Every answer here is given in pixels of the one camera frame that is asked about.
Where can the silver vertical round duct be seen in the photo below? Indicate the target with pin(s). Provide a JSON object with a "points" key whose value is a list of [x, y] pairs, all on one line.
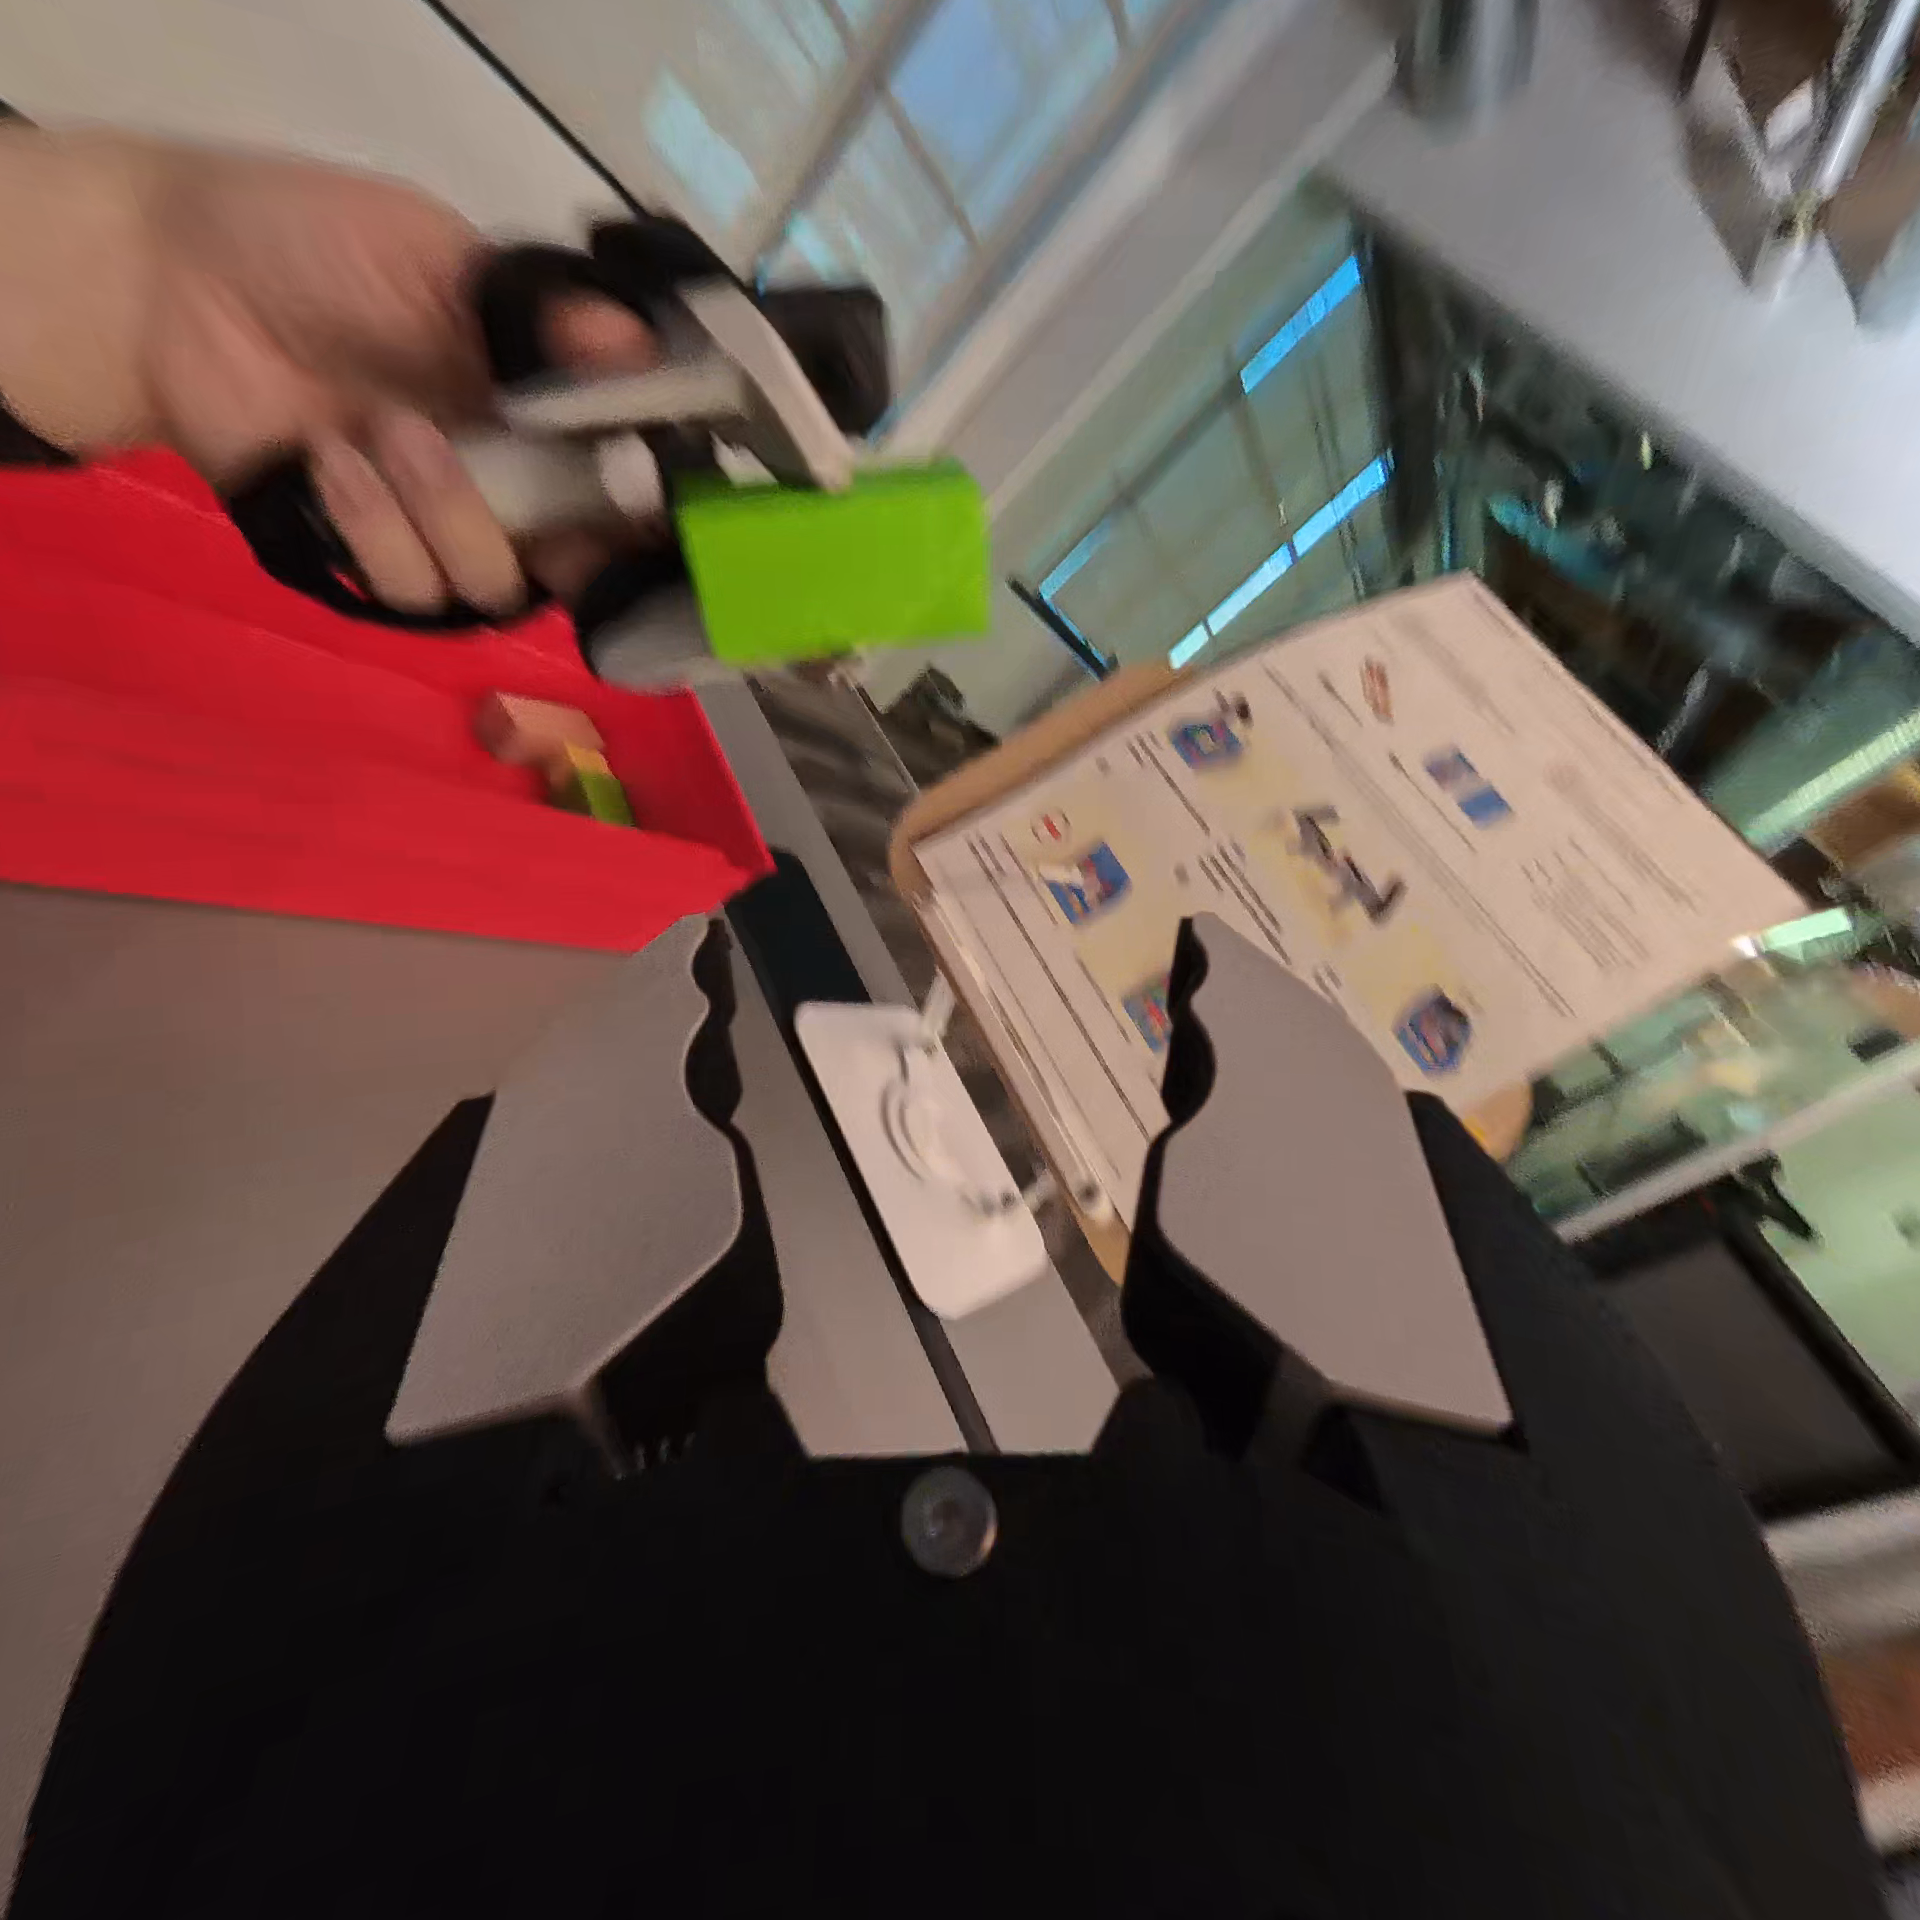
{"points": [[1464, 53]]}

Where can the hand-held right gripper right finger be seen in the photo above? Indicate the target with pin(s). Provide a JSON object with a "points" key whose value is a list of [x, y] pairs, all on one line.
{"points": [[1320, 1214]]}

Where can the printed instruction sheet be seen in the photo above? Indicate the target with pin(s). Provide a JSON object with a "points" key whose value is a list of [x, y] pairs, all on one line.
{"points": [[1500, 780]]}

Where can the person's left hand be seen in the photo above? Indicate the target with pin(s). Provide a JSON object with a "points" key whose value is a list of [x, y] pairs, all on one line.
{"points": [[225, 300]]}

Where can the pile of coloured wooden blocks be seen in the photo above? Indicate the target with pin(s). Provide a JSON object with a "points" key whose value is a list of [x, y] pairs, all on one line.
{"points": [[540, 728]]}

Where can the rectangular metal duct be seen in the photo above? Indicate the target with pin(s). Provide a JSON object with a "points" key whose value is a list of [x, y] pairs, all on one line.
{"points": [[1799, 149]]}

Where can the instruction sheet on stand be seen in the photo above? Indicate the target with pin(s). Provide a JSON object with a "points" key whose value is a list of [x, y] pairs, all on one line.
{"points": [[1020, 764]]}

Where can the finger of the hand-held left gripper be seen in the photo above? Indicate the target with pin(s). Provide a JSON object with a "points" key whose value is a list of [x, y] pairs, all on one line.
{"points": [[779, 405], [652, 637]]}

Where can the large blind-covered window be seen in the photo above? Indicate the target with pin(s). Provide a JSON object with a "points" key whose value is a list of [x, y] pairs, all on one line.
{"points": [[930, 89]]}

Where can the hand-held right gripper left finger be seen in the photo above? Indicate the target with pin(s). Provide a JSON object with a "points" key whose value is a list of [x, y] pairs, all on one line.
{"points": [[585, 1200]]}

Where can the red plastic bin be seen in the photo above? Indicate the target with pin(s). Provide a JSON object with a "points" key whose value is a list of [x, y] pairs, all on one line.
{"points": [[225, 749]]}

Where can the green wooden block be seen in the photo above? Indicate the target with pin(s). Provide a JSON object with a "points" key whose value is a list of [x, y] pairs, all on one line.
{"points": [[833, 562]]}

